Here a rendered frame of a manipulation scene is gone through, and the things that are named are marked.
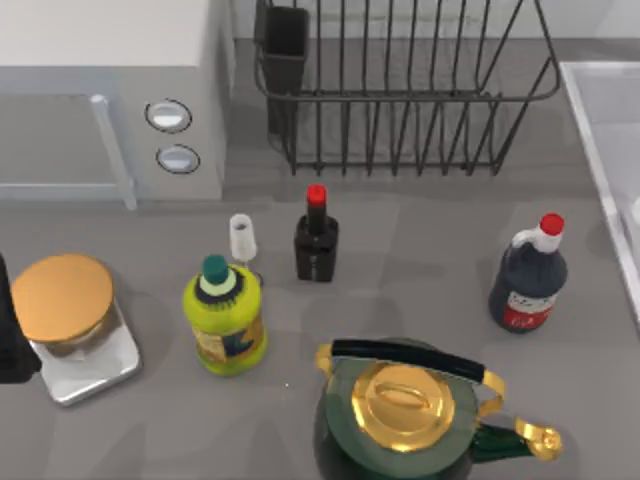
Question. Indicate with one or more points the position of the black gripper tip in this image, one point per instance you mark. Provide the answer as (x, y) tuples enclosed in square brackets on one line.
[(12, 335)]

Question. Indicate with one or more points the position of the yellow-green bottle with green cap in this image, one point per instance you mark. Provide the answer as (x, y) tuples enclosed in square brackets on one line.
[(225, 320)]

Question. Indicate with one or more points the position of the black cutlery holder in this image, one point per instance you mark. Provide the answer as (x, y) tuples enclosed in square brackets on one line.
[(282, 50)]

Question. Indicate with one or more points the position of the microwave oven door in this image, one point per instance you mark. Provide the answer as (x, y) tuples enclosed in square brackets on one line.
[(50, 145)]

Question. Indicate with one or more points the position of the small black bottle red cap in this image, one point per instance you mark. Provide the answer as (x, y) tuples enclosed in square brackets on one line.
[(316, 247)]

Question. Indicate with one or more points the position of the glass jar with golden lid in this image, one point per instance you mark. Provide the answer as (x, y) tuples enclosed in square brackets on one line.
[(62, 300)]

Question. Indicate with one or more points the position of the pale microwave oven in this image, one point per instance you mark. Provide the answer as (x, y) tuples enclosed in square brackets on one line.
[(210, 45)]

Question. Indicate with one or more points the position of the clear wine glass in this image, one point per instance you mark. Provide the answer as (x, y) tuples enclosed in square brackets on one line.
[(243, 239)]

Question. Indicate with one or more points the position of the green and gold kettle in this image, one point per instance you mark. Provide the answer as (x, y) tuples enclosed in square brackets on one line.
[(400, 425)]

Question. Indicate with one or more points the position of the large dark bottle red cap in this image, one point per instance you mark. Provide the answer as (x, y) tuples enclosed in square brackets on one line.
[(529, 285)]

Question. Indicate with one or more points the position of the round microwave knob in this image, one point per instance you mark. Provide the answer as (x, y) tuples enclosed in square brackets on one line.
[(168, 115), (177, 159)]

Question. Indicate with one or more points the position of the silver square scale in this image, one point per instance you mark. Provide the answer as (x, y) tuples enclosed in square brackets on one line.
[(90, 372)]

